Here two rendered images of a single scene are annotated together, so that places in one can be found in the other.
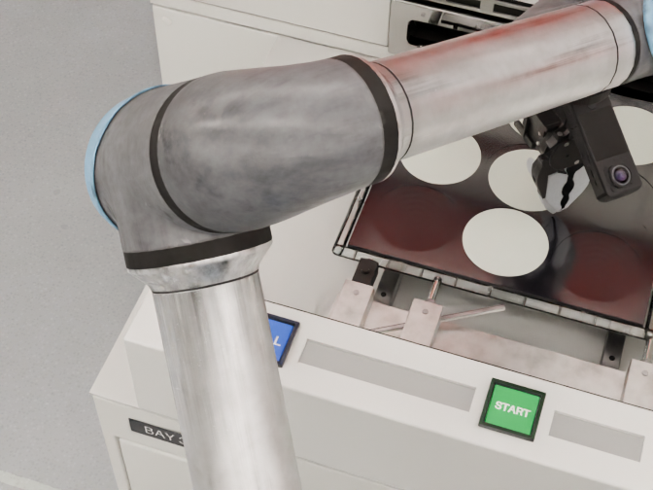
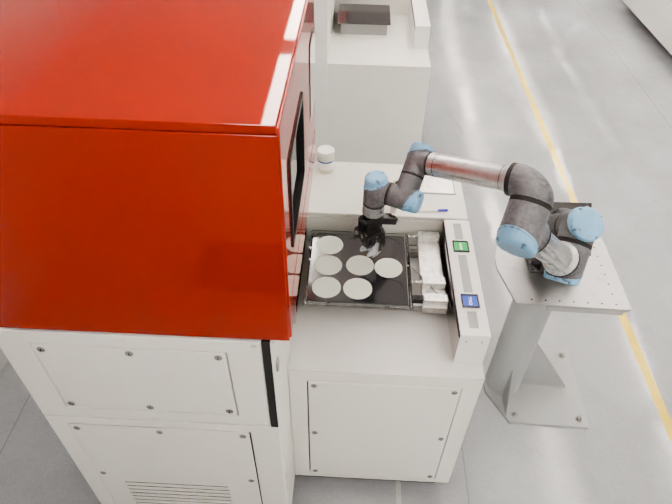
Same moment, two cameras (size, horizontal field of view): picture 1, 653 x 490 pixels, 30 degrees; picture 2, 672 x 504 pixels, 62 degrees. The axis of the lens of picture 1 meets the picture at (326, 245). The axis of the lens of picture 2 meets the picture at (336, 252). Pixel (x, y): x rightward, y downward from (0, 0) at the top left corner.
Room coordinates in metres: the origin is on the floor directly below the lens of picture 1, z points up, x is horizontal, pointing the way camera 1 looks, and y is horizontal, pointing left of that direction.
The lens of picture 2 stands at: (1.45, 1.11, 2.32)
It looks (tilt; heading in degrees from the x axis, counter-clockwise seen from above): 43 degrees down; 254
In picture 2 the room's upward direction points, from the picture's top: 1 degrees clockwise
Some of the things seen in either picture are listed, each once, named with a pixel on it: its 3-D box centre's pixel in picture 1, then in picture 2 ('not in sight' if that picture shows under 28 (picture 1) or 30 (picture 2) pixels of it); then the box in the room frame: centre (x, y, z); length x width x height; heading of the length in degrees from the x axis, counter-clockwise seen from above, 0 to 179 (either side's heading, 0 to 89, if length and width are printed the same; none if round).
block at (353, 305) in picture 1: (349, 316); (435, 299); (0.77, -0.03, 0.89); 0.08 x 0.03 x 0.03; 162
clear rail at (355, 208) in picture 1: (383, 142); (358, 305); (1.03, -0.07, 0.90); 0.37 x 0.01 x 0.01; 162
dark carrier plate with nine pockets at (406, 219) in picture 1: (526, 176); (358, 266); (0.98, -0.24, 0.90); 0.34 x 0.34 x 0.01; 72
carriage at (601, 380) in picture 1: (483, 370); (430, 272); (0.72, -0.18, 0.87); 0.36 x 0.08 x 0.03; 72
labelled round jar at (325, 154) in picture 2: not in sight; (325, 159); (0.96, -0.76, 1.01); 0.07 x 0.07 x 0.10
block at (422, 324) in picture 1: (418, 336); (433, 282); (0.74, -0.10, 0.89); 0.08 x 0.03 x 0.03; 162
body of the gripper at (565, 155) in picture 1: (567, 108); (370, 227); (0.93, -0.26, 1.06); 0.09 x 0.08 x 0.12; 24
